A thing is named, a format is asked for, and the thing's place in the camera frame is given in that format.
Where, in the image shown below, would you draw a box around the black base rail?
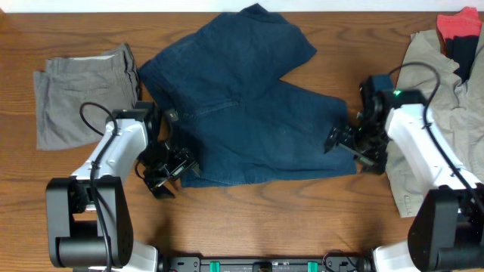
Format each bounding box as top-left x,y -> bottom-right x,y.
157,250 -> 376,272

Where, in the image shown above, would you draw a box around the red cloth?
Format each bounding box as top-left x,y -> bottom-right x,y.
436,7 -> 482,41

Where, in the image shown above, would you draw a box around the black garment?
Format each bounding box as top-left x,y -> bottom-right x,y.
445,36 -> 479,82

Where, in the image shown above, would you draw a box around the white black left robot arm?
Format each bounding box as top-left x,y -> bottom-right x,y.
45,103 -> 196,271

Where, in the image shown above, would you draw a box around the khaki beige garment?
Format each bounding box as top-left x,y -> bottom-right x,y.
386,29 -> 483,218

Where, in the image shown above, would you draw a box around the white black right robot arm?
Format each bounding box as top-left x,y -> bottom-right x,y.
324,88 -> 483,271

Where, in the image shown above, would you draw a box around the folded grey shorts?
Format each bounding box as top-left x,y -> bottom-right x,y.
33,43 -> 140,150

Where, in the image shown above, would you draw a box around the navy blue shorts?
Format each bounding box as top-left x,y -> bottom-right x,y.
138,5 -> 356,187

